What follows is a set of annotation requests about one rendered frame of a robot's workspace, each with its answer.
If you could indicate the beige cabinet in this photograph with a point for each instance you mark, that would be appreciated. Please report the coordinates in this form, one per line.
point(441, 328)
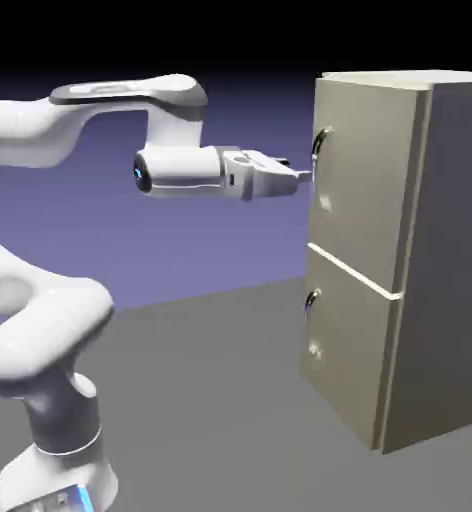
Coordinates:
point(420, 260)

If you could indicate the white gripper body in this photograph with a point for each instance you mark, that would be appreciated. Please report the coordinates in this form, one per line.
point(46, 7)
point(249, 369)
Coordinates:
point(268, 176)

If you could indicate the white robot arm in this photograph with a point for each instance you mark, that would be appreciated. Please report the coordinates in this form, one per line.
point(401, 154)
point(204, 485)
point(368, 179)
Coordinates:
point(40, 320)

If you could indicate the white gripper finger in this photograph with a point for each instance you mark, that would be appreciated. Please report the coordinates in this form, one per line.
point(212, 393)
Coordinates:
point(282, 162)
point(304, 174)

